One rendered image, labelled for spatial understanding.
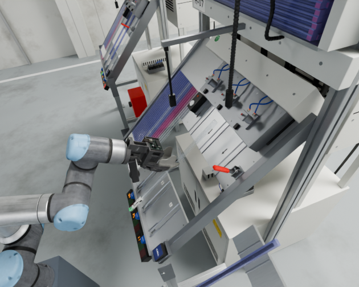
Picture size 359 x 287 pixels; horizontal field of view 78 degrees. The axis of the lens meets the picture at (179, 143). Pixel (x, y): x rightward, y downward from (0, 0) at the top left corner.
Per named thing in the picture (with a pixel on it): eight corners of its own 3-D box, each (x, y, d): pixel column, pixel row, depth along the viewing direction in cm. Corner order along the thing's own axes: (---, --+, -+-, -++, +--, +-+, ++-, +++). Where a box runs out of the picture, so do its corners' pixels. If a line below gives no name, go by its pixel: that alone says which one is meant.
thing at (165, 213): (160, 254, 83) (154, 254, 81) (128, 142, 129) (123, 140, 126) (192, 225, 77) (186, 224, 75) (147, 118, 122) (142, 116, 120)
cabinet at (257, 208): (221, 279, 137) (228, 239, 93) (182, 190, 185) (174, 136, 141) (307, 239, 149) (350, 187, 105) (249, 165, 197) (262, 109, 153)
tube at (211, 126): (131, 211, 90) (129, 210, 90) (131, 208, 91) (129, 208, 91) (217, 122, 72) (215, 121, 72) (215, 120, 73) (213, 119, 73)
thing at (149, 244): (163, 255, 85) (149, 255, 81) (131, 145, 131) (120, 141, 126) (165, 254, 85) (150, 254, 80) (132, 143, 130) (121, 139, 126)
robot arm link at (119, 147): (106, 168, 65) (103, 150, 71) (121, 169, 67) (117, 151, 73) (114, 150, 61) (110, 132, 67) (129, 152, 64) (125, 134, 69)
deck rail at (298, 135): (165, 261, 84) (152, 261, 80) (163, 255, 85) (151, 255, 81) (324, 124, 60) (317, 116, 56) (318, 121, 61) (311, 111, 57)
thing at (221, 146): (233, 194, 72) (224, 192, 69) (170, 95, 117) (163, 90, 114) (318, 120, 61) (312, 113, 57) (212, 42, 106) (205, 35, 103)
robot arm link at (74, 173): (58, 198, 65) (65, 176, 59) (67, 168, 73) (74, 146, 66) (87, 201, 68) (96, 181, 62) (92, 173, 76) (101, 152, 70)
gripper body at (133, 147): (166, 153, 69) (130, 148, 63) (156, 172, 74) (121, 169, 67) (160, 138, 75) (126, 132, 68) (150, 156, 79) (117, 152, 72)
